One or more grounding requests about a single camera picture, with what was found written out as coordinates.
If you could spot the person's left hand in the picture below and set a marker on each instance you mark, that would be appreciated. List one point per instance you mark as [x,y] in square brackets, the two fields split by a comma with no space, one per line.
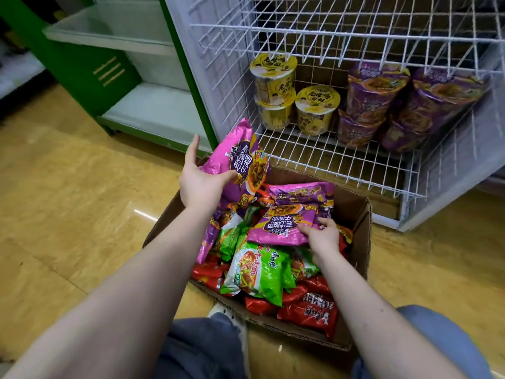
[199,189]

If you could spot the person's right hand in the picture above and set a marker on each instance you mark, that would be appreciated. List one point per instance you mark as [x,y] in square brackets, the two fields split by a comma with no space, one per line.
[324,242]

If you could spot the person's left little finger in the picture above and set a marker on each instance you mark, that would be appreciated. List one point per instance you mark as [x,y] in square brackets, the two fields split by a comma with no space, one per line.
[193,149]

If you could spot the person's left thumb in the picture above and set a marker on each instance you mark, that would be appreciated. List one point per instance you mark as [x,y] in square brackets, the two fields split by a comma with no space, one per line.
[225,178]

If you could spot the person's right thumb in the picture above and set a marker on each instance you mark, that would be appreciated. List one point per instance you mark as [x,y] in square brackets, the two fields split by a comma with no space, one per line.
[307,230]

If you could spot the pink noodle packet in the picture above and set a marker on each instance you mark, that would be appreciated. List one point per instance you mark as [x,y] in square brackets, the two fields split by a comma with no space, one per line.
[300,192]
[242,161]
[207,238]
[278,226]

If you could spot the person's left forearm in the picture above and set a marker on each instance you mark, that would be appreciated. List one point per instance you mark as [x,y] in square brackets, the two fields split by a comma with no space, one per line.
[130,296]

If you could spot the person's right forearm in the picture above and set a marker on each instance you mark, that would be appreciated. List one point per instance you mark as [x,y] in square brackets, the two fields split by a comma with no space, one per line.
[367,315]

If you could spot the red noodle packet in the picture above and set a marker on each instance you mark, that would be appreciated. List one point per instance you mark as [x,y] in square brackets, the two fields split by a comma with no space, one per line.
[311,286]
[209,274]
[259,305]
[346,237]
[311,313]

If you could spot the brown cardboard box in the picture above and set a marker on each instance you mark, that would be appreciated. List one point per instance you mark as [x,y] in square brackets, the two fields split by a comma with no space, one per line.
[357,217]

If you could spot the large green noodle packet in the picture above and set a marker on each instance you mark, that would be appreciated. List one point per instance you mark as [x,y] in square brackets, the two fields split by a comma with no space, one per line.
[256,272]

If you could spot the yellow noodle cup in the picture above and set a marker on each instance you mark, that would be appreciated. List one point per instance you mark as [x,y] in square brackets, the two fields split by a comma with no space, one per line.
[273,76]
[316,110]
[276,116]

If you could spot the purple noodle cup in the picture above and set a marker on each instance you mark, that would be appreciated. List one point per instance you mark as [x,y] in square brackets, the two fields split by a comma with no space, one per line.
[355,132]
[373,92]
[400,138]
[438,98]

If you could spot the white shoe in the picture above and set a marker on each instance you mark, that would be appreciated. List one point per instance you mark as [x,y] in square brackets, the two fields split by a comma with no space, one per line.
[221,310]

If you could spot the green shelving unit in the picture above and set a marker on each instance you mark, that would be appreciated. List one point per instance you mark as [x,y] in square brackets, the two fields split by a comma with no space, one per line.
[83,70]

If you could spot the blue jeans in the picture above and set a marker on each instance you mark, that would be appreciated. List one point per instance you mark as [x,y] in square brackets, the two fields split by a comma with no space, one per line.
[197,351]

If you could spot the grey shelf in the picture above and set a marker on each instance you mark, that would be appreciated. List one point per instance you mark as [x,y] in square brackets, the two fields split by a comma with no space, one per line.
[17,70]

